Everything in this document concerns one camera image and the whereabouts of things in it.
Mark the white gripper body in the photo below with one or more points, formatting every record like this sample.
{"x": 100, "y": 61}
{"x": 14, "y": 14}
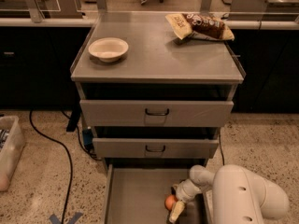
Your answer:
{"x": 186, "y": 192}

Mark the orange fruit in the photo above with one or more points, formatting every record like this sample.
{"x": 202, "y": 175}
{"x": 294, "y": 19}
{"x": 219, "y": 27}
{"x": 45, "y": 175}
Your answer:
{"x": 170, "y": 201}

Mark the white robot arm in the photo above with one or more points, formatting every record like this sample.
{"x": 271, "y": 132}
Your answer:
{"x": 239, "y": 196}

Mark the bottom grey drawer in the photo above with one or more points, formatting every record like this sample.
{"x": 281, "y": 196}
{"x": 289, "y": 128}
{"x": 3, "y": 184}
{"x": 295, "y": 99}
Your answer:
{"x": 137, "y": 195}

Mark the grey drawer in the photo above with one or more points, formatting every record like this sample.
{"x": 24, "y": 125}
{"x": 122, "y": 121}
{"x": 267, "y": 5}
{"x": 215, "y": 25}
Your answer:
{"x": 155, "y": 148}
{"x": 137, "y": 195}
{"x": 133, "y": 113}

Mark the middle grey drawer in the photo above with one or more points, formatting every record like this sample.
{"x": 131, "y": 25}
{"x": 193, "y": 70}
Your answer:
{"x": 155, "y": 148}

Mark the grey drawer cabinet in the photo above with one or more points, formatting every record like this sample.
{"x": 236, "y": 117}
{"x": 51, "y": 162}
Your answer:
{"x": 156, "y": 67}

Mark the top grey drawer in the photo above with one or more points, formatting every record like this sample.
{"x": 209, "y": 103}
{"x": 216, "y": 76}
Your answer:
{"x": 133, "y": 113}

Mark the blue power box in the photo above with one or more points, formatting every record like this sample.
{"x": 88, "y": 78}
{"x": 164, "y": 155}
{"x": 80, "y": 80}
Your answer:
{"x": 87, "y": 137}

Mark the white bowl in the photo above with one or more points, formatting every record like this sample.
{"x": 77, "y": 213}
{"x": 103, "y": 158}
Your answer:
{"x": 108, "y": 50}

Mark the brown chip bag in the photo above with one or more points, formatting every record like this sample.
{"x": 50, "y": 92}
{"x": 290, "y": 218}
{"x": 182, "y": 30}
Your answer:
{"x": 197, "y": 26}

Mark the clear plastic bin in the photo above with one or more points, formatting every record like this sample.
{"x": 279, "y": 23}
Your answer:
{"x": 12, "y": 143}

